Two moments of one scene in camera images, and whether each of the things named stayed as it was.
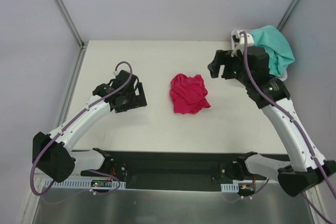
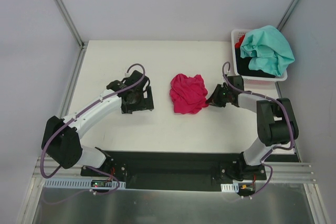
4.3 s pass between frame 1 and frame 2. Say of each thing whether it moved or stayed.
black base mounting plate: stayed
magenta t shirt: stayed
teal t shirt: stayed
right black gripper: moved
